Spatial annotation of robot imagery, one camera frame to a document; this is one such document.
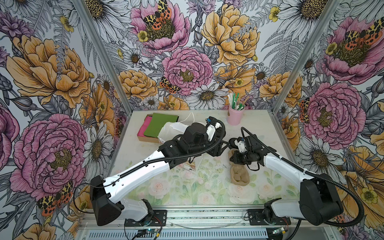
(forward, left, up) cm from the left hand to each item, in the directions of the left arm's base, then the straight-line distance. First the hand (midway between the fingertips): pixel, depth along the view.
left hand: (221, 146), depth 67 cm
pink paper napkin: (+38, +47, -27) cm, 66 cm away
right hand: (+2, -9, -22) cm, 25 cm away
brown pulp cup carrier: (-2, -14, -27) cm, 30 cm away
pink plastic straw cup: (+42, -19, -26) cm, 53 cm away
